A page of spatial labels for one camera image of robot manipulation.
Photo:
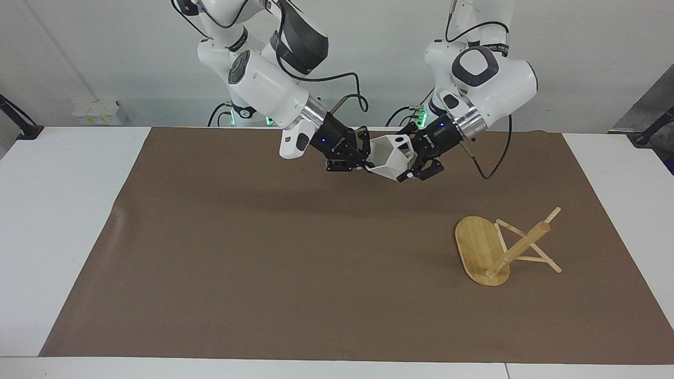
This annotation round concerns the white faceted cup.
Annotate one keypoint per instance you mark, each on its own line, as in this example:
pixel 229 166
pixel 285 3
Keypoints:
pixel 390 158

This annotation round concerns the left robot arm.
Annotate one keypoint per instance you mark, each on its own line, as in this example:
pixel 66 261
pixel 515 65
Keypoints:
pixel 503 79

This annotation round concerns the white wall socket box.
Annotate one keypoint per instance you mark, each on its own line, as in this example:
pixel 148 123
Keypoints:
pixel 97 112

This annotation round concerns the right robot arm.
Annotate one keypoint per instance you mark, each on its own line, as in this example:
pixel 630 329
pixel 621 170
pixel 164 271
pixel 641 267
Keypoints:
pixel 266 87

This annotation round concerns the black stand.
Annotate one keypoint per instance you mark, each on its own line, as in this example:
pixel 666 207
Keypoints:
pixel 653 129
pixel 18 122

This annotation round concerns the wooden cup rack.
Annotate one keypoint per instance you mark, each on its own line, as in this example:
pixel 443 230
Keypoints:
pixel 482 247

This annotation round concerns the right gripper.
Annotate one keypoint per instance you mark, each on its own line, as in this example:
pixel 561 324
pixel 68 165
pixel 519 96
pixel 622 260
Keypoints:
pixel 335 138

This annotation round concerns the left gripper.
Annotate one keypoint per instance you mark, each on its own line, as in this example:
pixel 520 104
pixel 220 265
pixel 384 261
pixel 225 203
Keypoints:
pixel 439 138

